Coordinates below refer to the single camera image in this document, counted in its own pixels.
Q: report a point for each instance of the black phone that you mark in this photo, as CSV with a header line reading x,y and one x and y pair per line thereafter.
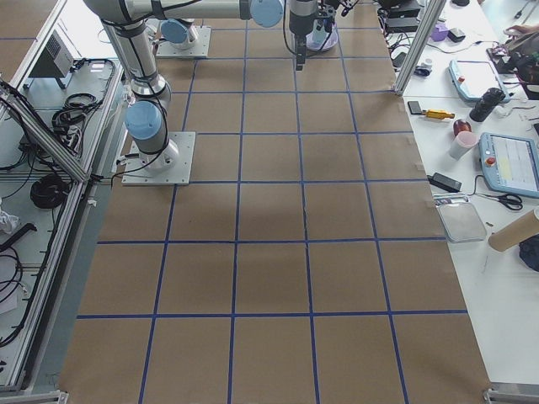
x,y
414,108

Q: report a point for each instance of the metal tin tray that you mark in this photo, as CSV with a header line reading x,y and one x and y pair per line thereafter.
x,y
462,223

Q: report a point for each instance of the teach pendant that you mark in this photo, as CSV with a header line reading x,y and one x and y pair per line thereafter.
x,y
509,164
472,79

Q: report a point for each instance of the grey electronics box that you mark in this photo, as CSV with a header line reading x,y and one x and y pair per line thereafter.
x,y
54,62

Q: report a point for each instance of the mint green faceted cup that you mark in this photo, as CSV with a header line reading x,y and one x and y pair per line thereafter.
x,y
319,33

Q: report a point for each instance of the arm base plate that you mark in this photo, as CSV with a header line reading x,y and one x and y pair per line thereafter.
x,y
173,166
181,42

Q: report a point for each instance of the cardboard tube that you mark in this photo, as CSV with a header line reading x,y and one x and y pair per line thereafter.
x,y
517,231

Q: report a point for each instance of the black power brick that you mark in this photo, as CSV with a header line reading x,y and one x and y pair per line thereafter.
x,y
441,181

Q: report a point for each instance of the purple plastic box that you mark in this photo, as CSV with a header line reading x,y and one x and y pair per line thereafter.
x,y
439,32

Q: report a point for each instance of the teach pendant near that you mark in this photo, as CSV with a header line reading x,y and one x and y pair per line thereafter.
x,y
509,164

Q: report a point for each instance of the aluminium frame post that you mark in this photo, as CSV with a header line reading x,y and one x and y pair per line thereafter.
x,y
431,14

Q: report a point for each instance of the black water bottle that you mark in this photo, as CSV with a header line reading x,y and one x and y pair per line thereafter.
x,y
486,104

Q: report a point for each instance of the pink white cup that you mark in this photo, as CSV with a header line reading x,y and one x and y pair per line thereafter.
x,y
463,142

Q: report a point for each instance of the black scissors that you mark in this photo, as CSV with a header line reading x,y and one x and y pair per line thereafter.
x,y
510,201

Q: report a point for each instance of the lavender plate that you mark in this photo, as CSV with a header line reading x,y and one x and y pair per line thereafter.
x,y
331,38

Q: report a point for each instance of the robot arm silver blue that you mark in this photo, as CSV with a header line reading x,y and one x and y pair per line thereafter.
x,y
128,18
146,120

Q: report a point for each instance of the teach pendant far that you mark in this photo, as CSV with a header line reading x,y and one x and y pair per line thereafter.
x,y
472,79

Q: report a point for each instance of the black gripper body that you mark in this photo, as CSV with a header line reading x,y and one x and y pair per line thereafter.
x,y
298,23

